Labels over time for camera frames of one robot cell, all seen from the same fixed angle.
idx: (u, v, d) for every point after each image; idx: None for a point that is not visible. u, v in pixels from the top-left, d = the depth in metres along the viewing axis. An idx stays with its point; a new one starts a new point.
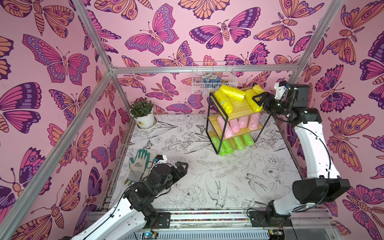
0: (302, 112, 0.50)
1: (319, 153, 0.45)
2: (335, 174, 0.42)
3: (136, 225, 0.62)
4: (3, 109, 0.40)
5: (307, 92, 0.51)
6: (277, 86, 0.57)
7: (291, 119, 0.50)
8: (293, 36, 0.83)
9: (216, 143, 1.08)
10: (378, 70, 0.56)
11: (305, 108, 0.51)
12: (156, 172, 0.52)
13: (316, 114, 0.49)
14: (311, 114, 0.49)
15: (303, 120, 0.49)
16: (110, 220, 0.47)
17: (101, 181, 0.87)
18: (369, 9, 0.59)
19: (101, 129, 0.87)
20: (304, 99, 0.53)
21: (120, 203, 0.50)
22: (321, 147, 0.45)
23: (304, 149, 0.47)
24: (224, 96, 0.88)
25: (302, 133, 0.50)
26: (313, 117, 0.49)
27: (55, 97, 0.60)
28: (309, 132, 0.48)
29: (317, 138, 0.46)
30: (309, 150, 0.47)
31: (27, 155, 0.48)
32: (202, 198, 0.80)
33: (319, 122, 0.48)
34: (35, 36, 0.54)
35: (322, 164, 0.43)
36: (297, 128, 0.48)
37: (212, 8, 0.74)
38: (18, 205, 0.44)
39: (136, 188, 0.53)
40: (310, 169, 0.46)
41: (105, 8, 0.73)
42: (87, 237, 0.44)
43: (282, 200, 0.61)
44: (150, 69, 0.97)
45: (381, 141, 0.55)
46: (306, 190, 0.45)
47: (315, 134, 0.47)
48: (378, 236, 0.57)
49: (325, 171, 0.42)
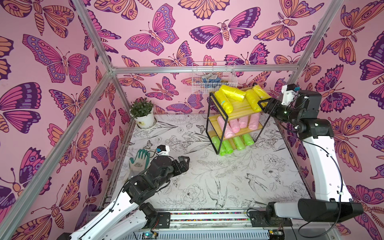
0: (312, 125, 0.45)
1: (330, 173, 0.41)
2: (346, 197, 0.39)
3: (137, 223, 0.62)
4: (3, 109, 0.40)
5: (319, 101, 0.46)
6: (285, 90, 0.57)
7: (300, 131, 0.48)
8: (293, 36, 0.83)
9: (216, 143, 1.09)
10: (378, 70, 0.56)
11: (315, 120, 0.47)
12: (155, 163, 0.50)
13: (328, 127, 0.45)
14: (322, 127, 0.45)
15: (313, 133, 0.44)
16: (110, 215, 0.45)
17: (101, 181, 0.87)
18: (369, 9, 0.59)
19: (101, 129, 0.87)
20: (314, 109, 0.48)
21: (119, 198, 0.48)
22: (331, 165, 0.41)
23: (313, 166, 0.45)
24: (224, 96, 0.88)
25: (312, 149, 0.45)
26: (324, 130, 0.45)
27: (55, 97, 0.60)
28: (319, 149, 0.43)
29: (328, 155, 0.42)
30: (319, 168, 0.43)
31: (27, 155, 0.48)
32: (202, 198, 0.80)
33: (331, 136, 0.44)
34: (35, 36, 0.54)
35: (333, 185, 0.40)
36: (306, 142, 0.47)
37: (212, 8, 0.74)
38: (18, 205, 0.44)
39: (136, 182, 0.51)
40: (320, 189, 0.42)
41: (105, 8, 0.73)
42: (87, 233, 0.42)
43: (284, 208, 0.60)
44: (150, 70, 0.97)
45: (381, 141, 0.55)
46: (315, 211, 0.41)
47: (327, 151, 0.43)
48: (378, 236, 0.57)
49: (336, 193, 0.39)
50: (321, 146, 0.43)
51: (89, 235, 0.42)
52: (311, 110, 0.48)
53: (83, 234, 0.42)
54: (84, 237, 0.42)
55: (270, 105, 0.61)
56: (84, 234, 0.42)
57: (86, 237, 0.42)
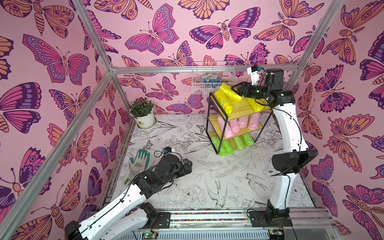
0: (279, 95, 0.55)
1: (293, 131, 0.53)
2: (304, 146, 0.51)
3: (139, 221, 0.62)
4: (3, 109, 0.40)
5: (282, 76, 0.57)
6: (250, 72, 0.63)
7: (270, 102, 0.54)
8: (293, 36, 0.83)
9: (216, 143, 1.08)
10: (378, 70, 0.56)
11: (281, 91, 0.56)
12: (165, 160, 0.54)
13: (291, 96, 0.56)
14: (286, 96, 0.55)
15: (280, 102, 0.55)
16: (120, 205, 0.46)
17: (101, 181, 0.87)
18: (369, 9, 0.59)
19: (101, 129, 0.87)
20: (279, 83, 0.59)
21: (130, 189, 0.50)
22: (294, 125, 0.53)
23: (281, 127, 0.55)
24: (223, 96, 0.79)
25: (279, 115, 0.57)
26: (288, 99, 0.55)
27: (55, 97, 0.60)
28: (284, 114, 0.55)
29: (291, 118, 0.54)
30: (285, 129, 0.55)
31: (27, 155, 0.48)
32: (202, 198, 0.80)
33: (293, 103, 0.55)
34: (35, 36, 0.54)
35: (295, 139, 0.52)
36: (274, 109, 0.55)
37: (212, 8, 0.74)
38: (18, 205, 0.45)
39: (145, 176, 0.53)
40: (285, 143, 0.55)
41: (105, 8, 0.73)
42: (98, 221, 0.43)
43: (274, 192, 0.66)
44: (150, 69, 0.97)
45: (381, 141, 0.55)
46: (283, 161, 0.54)
47: (290, 115, 0.54)
48: (378, 236, 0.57)
49: (297, 144, 0.51)
50: (285, 111, 0.54)
51: (99, 224, 0.43)
52: (277, 84, 0.59)
53: (94, 222, 0.43)
54: (95, 225, 0.42)
55: (242, 88, 0.69)
56: (94, 223, 0.43)
57: (96, 225, 0.42)
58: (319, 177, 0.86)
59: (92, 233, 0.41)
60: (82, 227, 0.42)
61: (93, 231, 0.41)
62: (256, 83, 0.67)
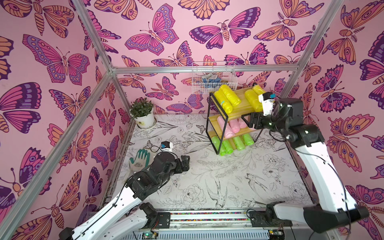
0: (303, 133, 0.44)
1: (331, 182, 0.40)
2: (352, 203, 0.38)
3: (138, 222, 0.62)
4: (3, 109, 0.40)
5: (301, 108, 0.46)
6: (262, 100, 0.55)
7: (292, 140, 0.47)
8: (293, 36, 0.83)
9: (216, 143, 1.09)
10: (378, 70, 0.56)
11: (304, 127, 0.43)
12: (159, 160, 0.50)
13: (317, 132, 0.44)
14: (312, 133, 0.44)
15: (306, 143, 0.43)
16: (114, 209, 0.45)
17: (101, 181, 0.87)
18: (369, 9, 0.59)
19: (101, 129, 0.87)
20: (299, 116, 0.47)
21: (123, 192, 0.48)
22: (330, 171, 0.41)
23: (310, 173, 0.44)
24: (223, 97, 0.79)
25: (309, 159, 0.44)
26: (314, 136, 0.44)
27: (55, 97, 0.60)
28: (315, 157, 0.42)
29: (325, 162, 0.41)
30: (319, 177, 0.42)
31: (27, 155, 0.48)
32: (202, 198, 0.80)
33: (322, 141, 0.44)
34: (35, 36, 0.54)
35: (338, 193, 0.39)
36: (299, 150, 0.46)
37: (212, 8, 0.74)
38: (18, 205, 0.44)
39: (139, 178, 0.50)
40: (324, 198, 0.41)
41: (105, 8, 0.73)
42: (92, 226, 0.42)
43: (287, 211, 0.58)
44: (150, 70, 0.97)
45: (381, 141, 0.55)
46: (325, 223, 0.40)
47: (323, 158, 0.42)
48: (378, 236, 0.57)
49: (342, 201, 0.38)
50: (316, 154, 0.42)
51: (92, 230, 0.42)
52: (296, 117, 0.47)
53: (86, 229, 0.42)
54: (88, 232, 0.41)
55: (253, 119, 0.61)
56: (87, 229, 0.42)
57: (89, 232, 0.41)
58: None
59: None
60: (75, 234, 0.41)
61: (86, 237, 0.41)
62: (269, 112, 0.58)
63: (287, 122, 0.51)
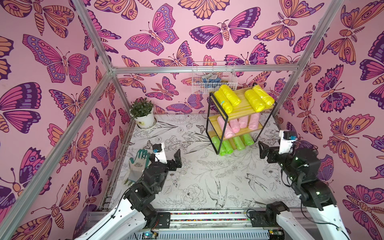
0: (314, 195, 0.44)
1: None
2: None
3: (136, 225, 0.62)
4: (3, 109, 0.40)
5: (318, 167, 0.43)
6: (281, 137, 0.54)
7: (303, 198, 0.46)
8: (293, 36, 0.83)
9: (216, 143, 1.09)
10: (378, 70, 0.56)
11: (315, 187, 0.46)
12: (148, 173, 0.51)
13: (329, 194, 0.45)
14: (324, 196, 0.44)
15: (319, 206, 0.43)
16: (111, 221, 0.47)
17: (101, 181, 0.87)
18: (369, 9, 0.59)
19: (101, 129, 0.87)
20: (314, 173, 0.46)
21: (120, 204, 0.50)
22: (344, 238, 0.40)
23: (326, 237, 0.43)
24: (223, 97, 0.79)
25: (323, 225, 0.43)
26: (327, 198, 0.44)
27: (55, 97, 0.60)
28: (329, 224, 0.42)
29: (339, 229, 0.41)
30: None
31: (27, 155, 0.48)
32: (202, 198, 0.80)
33: (335, 202, 0.44)
34: (35, 36, 0.54)
35: None
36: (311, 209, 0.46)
37: (212, 8, 0.74)
38: (18, 205, 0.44)
39: (136, 189, 0.54)
40: None
41: (105, 8, 0.73)
42: (90, 238, 0.44)
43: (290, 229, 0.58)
44: (150, 69, 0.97)
45: (381, 141, 0.55)
46: None
47: (337, 225, 0.41)
48: (378, 236, 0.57)
49: None
50: (329, 220, 0.42)
51: None
52: (311, 175, 0.46)
53: None
54: None
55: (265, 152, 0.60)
56: None
57: None
58: (319, 177, 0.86)
59: None
60: None
61: None
62: (285, 150, 0.57)
63: (300, 178, 0.50)
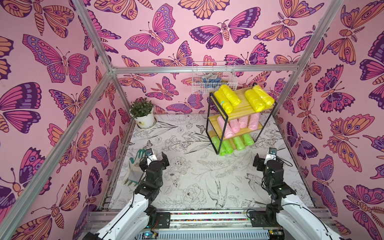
0: (278, 190, 0.62)
1: (312, 221, 0.49)
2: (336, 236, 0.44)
3: (141, 222, 0.61)
4: (3, 109, 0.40)
5: (282, 173, 0.61)
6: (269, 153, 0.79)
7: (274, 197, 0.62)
8: (293, 36, 0.83)
9: (216, 143, 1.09)
10: (378, 70, 0.56)
11: (280, 185, 0.66)
12: (150, 169, 0.61)
13: (289, 188, 0.62)
14: (285, 190, 0.61)
15: (281, 195, 0.59)
16: (131, 210, 0.52)
17: (101, 181, 0.87)
18: (369, 9, 0.59)
19: (101, 129, 0.87)
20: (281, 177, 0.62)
21: (135, 197, 0.57)
22: (308, 213, 0.51)
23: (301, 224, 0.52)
24: (223, 97, 0.79)
25: (291, 208, 0.56)
26: (288, 191, 0.61)
27: (55, 97, 0.60)
28: (293, 205, 0.55)
29: (300, 207, 0.54)
30: (304, 221, 0.50)
31: (27, 155, 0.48)
32: (202, 198, 0.80)
33: (295, 193, 0.59)
34: (35, 36, 0.54)
35: (320, 229, 0.46)
36: (283, 204, 0.59)
37: (212, 8, 0.74)
38: (18, 206, 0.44)
39: (144, 186, 0.63)
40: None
41: (105, 8, 0.73)
42: (115, 225, 0.47)
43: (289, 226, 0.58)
44: (150, 70, 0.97)
45: (381, 141, 0.55)
46: None
47: (298, 205, 0.55)
48: (378, 236, 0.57)
49: (326, 234, 0.45)
50: (292, 202, 0.56)
51: (118, 226, 0.47)
52: (278, 179, 0.63)
53: (111, 227, 0.46)
54: (114, 228, 0.46)
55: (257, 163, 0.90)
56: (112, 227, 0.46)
57: (115, 228, 0.46)
58: (319, 177, 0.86)
59: (114, 235, 0.44)
60: (101, 233, 0.44)
61: (114, 233, 0.45)
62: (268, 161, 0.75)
63: (270, 182, 0.67)
